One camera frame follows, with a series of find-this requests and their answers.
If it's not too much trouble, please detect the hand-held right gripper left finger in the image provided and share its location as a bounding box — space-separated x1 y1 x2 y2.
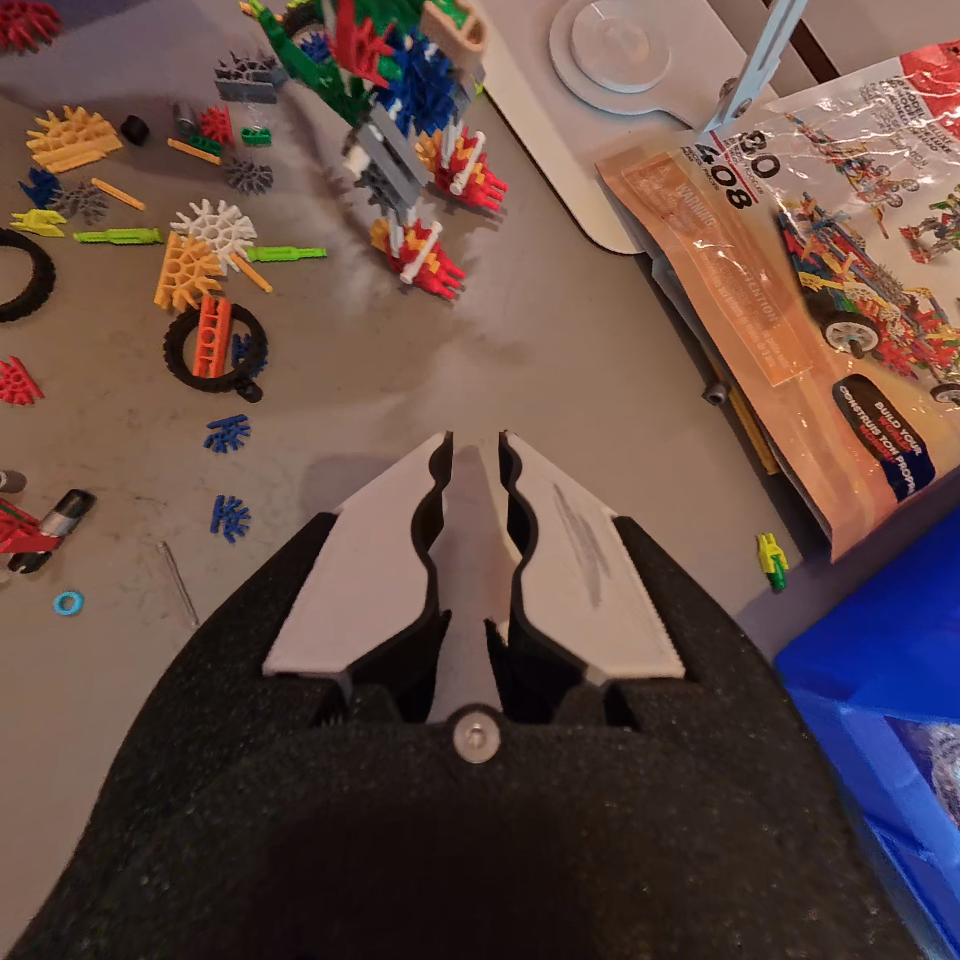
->
261 431 455 689

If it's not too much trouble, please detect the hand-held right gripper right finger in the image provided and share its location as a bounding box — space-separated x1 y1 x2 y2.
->
498 429 687 689

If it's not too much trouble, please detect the thin dark grey rod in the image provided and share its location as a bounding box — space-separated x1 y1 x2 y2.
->
156 540 201 628

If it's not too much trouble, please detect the multicoloured construction toy model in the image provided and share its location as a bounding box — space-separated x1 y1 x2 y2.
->
239 0 510 302

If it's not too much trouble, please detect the small blue fan connector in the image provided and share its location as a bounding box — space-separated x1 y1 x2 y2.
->
203 414 253 456
18 168 62 210
209 494 253 544

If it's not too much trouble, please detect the long tan rod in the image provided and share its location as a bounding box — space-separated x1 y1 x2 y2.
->
705 352 782 477

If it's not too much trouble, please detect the orange connector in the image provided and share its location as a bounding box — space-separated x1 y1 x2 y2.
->
192 294 234 381

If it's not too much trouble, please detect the blue plastic bin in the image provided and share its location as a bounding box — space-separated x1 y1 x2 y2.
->
771 509 960 960

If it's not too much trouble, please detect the black rubber tyre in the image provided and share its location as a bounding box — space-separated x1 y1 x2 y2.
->
162 299 270 396
0 228 58 324

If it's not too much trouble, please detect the K'nex instruction bag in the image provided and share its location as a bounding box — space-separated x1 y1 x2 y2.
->
595 40 960 564

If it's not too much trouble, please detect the large yellow fan connector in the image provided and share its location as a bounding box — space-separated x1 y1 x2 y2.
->
153 231 227 313

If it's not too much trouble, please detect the clear plastic bag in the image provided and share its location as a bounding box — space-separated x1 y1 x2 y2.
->
891 718 960 828

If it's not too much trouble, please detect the white snowflake connector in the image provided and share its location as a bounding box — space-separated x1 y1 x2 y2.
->
170 198 258 264

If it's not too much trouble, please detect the small red snowflake connector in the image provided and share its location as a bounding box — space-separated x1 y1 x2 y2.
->
0 355 45 407

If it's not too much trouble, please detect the dark grey snowflake connector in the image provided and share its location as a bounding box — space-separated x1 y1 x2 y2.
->
48 181 111 227
222 155 276 197

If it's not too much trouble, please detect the lime clip connector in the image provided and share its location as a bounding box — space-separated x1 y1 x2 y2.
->
9 207 69 240

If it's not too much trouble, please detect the grey connector with flat strip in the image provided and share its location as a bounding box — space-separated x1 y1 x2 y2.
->
213 50 291 105

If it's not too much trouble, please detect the yellow half-circle connector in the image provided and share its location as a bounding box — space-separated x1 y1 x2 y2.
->
25 104 126 163

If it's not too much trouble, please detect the pale slotted stand strut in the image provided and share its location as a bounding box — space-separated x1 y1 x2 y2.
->
704 0 812 135

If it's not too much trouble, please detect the red fan connector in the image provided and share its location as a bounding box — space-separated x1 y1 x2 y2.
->
0 0 62 54

